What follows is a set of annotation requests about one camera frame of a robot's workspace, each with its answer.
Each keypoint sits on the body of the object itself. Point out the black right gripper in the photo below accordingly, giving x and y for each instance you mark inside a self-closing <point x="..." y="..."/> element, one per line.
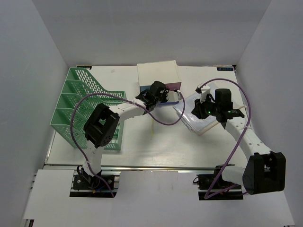
<point x="197" y="110"/>

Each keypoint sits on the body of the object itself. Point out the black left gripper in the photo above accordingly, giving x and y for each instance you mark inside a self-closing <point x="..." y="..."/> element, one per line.
<point x="164" y="91"/>

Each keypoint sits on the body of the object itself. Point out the pink drawer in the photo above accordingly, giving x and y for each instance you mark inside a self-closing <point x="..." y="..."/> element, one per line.
<point x="173" y="86"/>

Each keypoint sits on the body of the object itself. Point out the light blue drawer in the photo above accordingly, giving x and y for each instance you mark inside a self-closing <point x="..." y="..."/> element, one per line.
<point x="144" y="89"/>

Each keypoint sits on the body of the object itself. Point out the purple-blue wide drawer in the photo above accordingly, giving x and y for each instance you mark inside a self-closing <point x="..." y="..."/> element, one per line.
<point x="167" y="103"/>

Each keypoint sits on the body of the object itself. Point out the yellow highlighter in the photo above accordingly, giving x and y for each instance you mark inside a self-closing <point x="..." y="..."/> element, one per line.
<point x="152" y="127"/>

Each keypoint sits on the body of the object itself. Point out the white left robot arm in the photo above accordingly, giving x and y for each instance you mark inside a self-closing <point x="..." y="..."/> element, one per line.
<point x="102" y="123"/>

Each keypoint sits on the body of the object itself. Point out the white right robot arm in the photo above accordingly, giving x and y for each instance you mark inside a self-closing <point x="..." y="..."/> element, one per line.
<point x="265" y="169"/>

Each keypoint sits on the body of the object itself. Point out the cream drawer cabinet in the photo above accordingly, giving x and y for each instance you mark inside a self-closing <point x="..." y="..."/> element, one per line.
<point x="162" y="71"/>

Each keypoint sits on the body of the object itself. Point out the green file organizer rack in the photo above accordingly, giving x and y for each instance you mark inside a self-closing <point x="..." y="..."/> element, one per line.
<point x="79" y="83"/>

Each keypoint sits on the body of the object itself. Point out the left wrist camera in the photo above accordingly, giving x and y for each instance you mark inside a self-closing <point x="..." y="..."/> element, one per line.
<point x="173" y="96"/>

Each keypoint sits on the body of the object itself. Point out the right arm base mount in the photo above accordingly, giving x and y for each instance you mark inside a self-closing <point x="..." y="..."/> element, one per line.
<point x="203" y="182"/>

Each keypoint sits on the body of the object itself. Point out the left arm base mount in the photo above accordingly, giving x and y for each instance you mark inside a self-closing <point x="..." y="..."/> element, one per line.
<point x="86" y="186"/>

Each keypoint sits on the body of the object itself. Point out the aluminium table edge rail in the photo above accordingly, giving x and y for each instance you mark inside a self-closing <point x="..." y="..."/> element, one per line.
<point x="131" y="168"/>

